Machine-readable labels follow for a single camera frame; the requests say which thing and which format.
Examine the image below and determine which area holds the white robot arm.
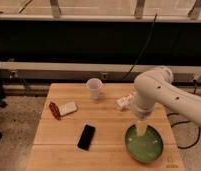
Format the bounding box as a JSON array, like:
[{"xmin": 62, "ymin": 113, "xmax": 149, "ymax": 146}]
[{"xmin": 130, "ymin": 67, "xmax": 201, "ymax": 127}]

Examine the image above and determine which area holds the white eraser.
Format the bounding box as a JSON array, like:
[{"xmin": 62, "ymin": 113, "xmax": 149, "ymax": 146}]
[{"xmin": 59, "ymin": 101, "xmax": 78, "ymax": 116}]

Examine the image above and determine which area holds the white plastic cup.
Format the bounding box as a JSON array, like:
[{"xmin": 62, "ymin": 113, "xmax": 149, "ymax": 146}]
[{"xmin": 86, "ymin": 78, "xmax": 103, "ymax": 99}]

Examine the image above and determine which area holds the white tube bottle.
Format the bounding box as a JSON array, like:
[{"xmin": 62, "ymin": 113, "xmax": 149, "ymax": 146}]
[{"xmin": 116, "ymin": 93, "xmax": 133, "ymax": 110}]

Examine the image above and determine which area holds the brown snack bar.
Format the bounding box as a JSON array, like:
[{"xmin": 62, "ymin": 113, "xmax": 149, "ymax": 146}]
[{"xmin": 49, "ymin": 102, "xmax": 60, "ymax": 120}]

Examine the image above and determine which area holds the translucent pusher tool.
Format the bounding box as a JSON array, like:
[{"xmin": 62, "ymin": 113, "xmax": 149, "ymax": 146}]
[{"xmin": 136, "ymin": 120, "xmax": 148, "ymax": 136}]

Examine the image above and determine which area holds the black smartphone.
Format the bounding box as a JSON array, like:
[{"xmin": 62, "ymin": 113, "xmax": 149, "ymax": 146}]
[{"xmin": 77, "ymin": 125, "xmax": 95, "ymax": 150}]

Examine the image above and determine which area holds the green plate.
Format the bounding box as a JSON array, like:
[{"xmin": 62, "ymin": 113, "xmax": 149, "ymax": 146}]
[{"xmin": 125, "ymin": 125, "xmax": 164, "ymax": 163}]

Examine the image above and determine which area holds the black hanging cable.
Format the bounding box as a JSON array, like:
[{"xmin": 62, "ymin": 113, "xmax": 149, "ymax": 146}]
[{"xmin": 120, "ymin": 12, "xmax": 159, "ymax": 83}]

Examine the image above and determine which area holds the black floor cable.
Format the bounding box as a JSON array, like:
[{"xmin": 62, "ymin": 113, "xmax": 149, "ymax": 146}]
[{"xmin": 167, "ymin": 111, "xmax": 201, "ymax": 150}]

